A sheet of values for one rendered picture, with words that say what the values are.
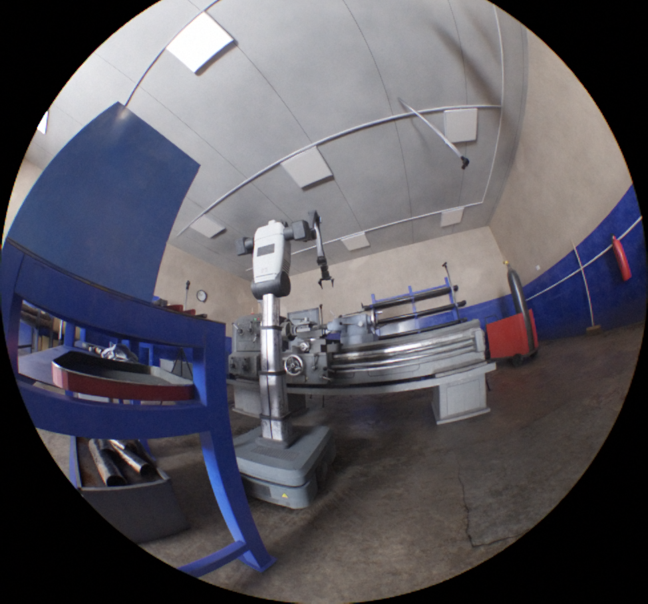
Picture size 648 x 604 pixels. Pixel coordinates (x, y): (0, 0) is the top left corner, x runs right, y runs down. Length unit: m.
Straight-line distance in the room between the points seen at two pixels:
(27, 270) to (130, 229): 0.23
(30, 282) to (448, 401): 2.10
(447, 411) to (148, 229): 2.03
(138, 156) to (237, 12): 2.40
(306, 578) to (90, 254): 0.97
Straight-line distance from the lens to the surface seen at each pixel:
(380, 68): 2.76
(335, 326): 2.10
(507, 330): 3.54
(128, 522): 0.97
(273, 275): 1.14
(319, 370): 1.82
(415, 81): 2.94
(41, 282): 0.41
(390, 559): 0.89
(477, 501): 1.08
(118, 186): 0.47
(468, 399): 1.90
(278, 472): 0.96
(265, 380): 1.11
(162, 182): 0.51
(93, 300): 0.39
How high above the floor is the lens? 0.78
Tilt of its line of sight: 22 degrees up
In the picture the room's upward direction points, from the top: 5 degrees counter-clockwise
